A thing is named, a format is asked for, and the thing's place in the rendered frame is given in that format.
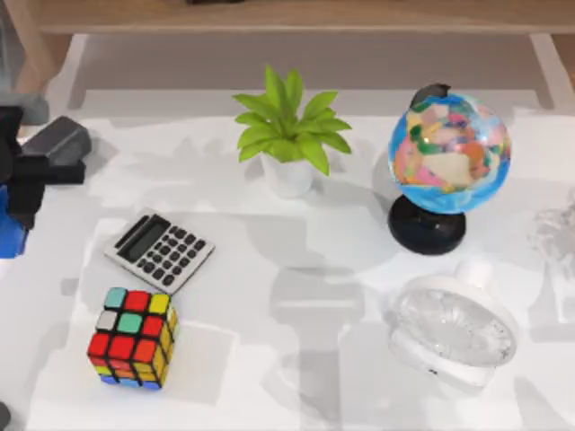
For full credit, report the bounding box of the colourful globe on black stand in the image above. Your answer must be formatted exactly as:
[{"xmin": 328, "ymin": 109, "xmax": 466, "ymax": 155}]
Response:
[{"xmin": 386, "ymin": 82, "xmax": 514, "ymax": 257}]

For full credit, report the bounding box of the blue block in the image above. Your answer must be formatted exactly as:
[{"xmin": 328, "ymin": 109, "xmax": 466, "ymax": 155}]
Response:
[{"xmin": 0, "ymin": 183, "xmax": 29, "ymax": 260}]

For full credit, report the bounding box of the wooden shelf unit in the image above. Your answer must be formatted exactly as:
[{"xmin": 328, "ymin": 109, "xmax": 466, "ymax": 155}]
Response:
[{"xmin": 0, "ymin": 0, "xmax": 575, "ymax": 96}]

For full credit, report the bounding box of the silver calculator with black keys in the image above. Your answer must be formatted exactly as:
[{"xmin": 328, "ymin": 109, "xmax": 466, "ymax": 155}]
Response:
[{"xmin": 103, "ymin": 207, "xmax": 217, "ymax": 296}]

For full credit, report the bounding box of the grey rounded box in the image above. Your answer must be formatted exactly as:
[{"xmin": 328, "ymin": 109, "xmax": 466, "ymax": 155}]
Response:
[{"xmin": 19, "ymin": 115, "xmax": 92, "ymax": 168}]

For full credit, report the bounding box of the multicoloured puzzle cube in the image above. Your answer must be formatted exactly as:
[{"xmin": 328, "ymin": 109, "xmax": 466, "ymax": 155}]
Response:
[{"xmin": 85, "ymin": 286, "xmax": 181, "ymax": 392}]

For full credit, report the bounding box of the small white desk fan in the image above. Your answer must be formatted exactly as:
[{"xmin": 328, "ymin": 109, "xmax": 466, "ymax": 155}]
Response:
[{"xmin": 387, "ymin": 258, "xmax": 519, "ymax": 389}]

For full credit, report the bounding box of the green plant in white pot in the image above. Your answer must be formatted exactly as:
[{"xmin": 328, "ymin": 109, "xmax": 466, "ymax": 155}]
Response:
[{"xmin": 232, "ymin": 65, "xmax": 354, "ymax": 199}]

